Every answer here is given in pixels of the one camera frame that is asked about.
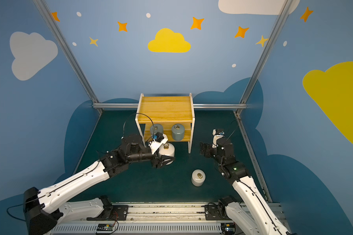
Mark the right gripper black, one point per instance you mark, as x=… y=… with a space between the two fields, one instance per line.
x=210 y=150

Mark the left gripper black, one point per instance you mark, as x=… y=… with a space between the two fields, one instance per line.
x=158 y=160

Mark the white canister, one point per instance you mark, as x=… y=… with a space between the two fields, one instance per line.
x=167 y=149
x=198 y=177

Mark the grey-blue canister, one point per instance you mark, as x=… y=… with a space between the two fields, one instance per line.
x=154 y=129
x=178 y=132

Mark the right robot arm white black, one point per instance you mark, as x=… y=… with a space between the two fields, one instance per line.
x=260 y=220

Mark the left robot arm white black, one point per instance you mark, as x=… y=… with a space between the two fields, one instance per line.
x=42 y=208

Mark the right green circuit board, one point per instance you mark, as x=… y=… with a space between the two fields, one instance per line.
x=228 y=228

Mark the green circuit board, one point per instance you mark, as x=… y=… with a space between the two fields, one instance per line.
x=105 y=228
x=228 y=228

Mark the left green circuit board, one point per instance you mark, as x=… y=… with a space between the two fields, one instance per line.
x=105 y=228

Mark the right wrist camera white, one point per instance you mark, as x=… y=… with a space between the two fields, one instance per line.
x=217 y=134

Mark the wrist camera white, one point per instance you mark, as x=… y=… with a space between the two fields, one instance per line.
x=158 y=140
x=217 y=134

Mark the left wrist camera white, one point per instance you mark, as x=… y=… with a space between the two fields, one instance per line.
x=158 y=140

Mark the wooden two-tier shelf white frame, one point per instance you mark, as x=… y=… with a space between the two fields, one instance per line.
x=166 y=111

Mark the aluminium mounting rail front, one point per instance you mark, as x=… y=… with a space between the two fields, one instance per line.
x=152 y=219

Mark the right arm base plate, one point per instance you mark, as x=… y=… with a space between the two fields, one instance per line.
x=213 y=212

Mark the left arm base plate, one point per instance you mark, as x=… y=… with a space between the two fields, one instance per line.
x=112 y=213

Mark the back aluminium frame bar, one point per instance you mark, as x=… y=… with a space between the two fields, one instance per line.
x=196 y=106

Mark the right aluminium frame post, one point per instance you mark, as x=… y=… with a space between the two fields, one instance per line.
x=274 y=34

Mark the aluminium frame post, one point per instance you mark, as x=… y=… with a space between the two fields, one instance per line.
x=57 y=33
x=274 y=34

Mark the left aluminium frame post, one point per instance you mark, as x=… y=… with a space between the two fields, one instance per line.
x=57 y=33

